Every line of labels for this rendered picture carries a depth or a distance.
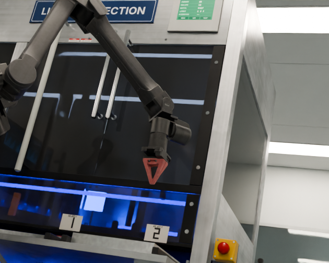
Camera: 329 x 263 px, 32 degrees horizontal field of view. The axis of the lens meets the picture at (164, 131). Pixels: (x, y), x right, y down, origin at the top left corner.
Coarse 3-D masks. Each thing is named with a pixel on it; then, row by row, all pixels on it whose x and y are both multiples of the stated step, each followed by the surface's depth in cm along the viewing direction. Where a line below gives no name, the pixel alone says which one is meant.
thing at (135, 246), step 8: (72, 240) 171; (80, 240) 170; (88, 240) 169; (96, 240) 168; (104, 240) 168; (112, 240) 167; (120, 240) 166; (128, 240) 166; (120, 248) 165; (128, 248) 165; (136, 248) 164; (144, 248) 163; (160, 248) 168
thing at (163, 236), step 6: (150, 228) 205; (162, 228) 204; (168, 228) 203; (150, 234) 204; (156, 234) 204; (162, 234) 203; (144, 240) 204; (150, 240) 203; (156, 240) 203; (162, 240) 202
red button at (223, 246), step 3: (219, 243) 193; (222, 243) 192; (225, 243) 192; (219, 246) 192; (222, 246) 192; (225, 246) 192; (228, 246) 192; (219, 249) 192; (222, 249) 191; (225, 249) 191; (228, 249) 192; (219, 252) 192; (222, 252) 191; (225, 252) 191
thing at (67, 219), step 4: (64, 216) 216; (68, 216) 216; (72, 216) 216; (76, 216) 215; (80, 216) 215; (64, 220) 216; (68, 220) 215; (72, 220) 215; (76, 220) 214; (80, 220) 214; (60, 224) 216; (64, 224) 215; (68, 224) 215; (76, 224) 214; (80, 224) 213; (60, 228) 215; (64, 228) 214; (68, 228) 214; (72, 228) 214; (76, 228) 213
